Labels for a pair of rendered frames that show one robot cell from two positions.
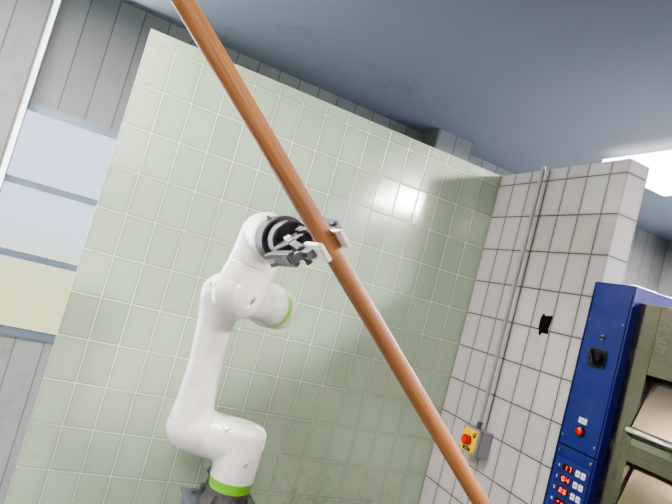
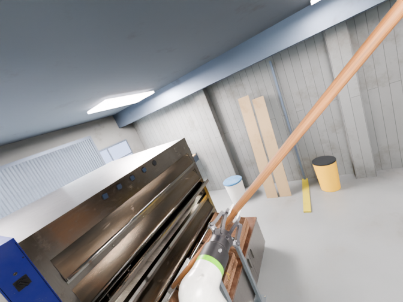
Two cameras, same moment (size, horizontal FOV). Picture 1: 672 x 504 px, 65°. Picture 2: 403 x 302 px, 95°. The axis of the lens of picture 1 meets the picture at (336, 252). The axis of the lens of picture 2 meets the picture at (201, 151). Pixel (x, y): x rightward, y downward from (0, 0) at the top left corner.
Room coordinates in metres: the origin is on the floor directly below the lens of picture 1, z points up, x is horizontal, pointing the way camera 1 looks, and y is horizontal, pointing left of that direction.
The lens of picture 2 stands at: (1.22, 0.59, 2.42)
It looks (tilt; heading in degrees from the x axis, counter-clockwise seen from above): 13 degrees down; 236
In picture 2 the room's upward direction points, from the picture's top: 23 degrees counter-clockwise
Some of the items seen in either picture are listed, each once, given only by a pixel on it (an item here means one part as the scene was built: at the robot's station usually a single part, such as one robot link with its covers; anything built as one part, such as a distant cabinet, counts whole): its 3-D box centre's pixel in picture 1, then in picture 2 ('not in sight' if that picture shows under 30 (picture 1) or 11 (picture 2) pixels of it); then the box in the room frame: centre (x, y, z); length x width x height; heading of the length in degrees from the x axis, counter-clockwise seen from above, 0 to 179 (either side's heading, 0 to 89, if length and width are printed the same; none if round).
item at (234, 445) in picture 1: (234, 452); not in sight; (1.58, 0.13, 1.36); 0.16 x 0.13 x 0.19; 83
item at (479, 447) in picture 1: (475, 440); not in sight; (2.12, -0.73, 1.46); 0.10 x 0.07 x 0.10; 22
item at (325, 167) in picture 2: not in sight; (327, 174); (-2.27, -0.88, 0.31); 0.39 x 0.39 x 0.61
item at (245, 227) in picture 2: not in sight; (225, 232); (0.07, -1.33, 0.72); 0.56 x 0.49 x 0.28; 23
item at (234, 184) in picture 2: not in sight; (235, 190); (-1.38, -2.53, 0.28); 0.46 x 0.46 x 0.57
